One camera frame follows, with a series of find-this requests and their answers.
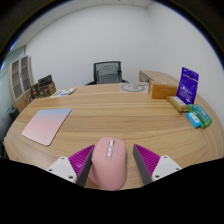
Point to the purple standing card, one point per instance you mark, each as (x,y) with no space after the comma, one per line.
(187,85)

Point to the pink-blue gradient mouse pad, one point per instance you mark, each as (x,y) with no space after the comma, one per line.
(46,125)

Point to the flat black box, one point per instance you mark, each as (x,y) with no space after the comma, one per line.
(45,80)

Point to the wooden side desk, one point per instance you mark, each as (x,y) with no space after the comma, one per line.
(156,76)

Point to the green-white printed leaflet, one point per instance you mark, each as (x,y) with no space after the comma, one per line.
(63,92)

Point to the small dark printed carton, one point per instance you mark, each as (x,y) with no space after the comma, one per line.
(34,92)

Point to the small tan box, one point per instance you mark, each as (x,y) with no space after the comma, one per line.
(178,102)

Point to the pink computer mouse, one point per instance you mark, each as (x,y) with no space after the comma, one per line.
(110,163)

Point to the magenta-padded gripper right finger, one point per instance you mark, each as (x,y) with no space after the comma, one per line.
(150,161)

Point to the green flat box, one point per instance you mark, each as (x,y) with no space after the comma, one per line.
(201,114)

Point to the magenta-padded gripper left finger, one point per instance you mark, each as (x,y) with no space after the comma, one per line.
(78,162)

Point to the orange-brown cardboard box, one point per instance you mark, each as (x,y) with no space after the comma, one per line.
(162,90)

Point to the grey round printed sheet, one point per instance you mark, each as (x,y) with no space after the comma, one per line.
(134,87)

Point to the large dark printed carton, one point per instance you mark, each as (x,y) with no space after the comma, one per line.
(48,90)

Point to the small cyan box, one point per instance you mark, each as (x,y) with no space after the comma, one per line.
(193,120)

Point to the black leather armchair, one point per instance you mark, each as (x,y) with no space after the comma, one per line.
(8,116)

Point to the black mesh office chair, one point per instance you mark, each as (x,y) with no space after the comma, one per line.
(107,73)

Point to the wooden shelf unit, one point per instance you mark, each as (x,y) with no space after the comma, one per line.
(20,80)

